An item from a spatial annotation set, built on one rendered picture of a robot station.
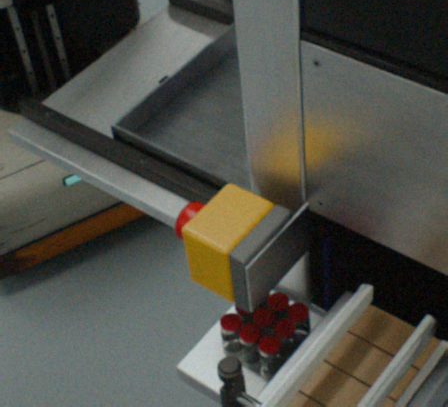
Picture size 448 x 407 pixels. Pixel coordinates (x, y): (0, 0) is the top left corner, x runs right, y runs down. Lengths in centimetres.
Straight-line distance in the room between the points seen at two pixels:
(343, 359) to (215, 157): 35
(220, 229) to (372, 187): 14
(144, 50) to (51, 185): 81
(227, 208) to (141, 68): 45
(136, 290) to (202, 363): 123
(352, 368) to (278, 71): 27
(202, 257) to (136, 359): 121
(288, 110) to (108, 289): 142
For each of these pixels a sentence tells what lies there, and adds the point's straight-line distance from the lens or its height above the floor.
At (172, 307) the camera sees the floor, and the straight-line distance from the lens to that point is 213.
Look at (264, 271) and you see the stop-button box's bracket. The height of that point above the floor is 100.
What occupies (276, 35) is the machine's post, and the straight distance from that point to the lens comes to 78.
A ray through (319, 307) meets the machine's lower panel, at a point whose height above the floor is 88.
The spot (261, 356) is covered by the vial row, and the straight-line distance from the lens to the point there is 91.
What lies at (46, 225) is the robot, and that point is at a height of 16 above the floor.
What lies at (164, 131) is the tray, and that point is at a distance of 118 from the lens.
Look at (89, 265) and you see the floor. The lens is 225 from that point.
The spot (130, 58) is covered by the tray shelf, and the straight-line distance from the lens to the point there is 131.
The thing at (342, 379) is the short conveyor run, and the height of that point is 93.
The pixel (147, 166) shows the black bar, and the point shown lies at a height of 90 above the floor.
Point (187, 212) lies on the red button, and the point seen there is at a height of 101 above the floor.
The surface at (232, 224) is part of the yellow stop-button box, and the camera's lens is 86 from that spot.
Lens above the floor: 166
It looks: 44 degrees down
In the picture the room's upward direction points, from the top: 7 degrees counter-clockwise
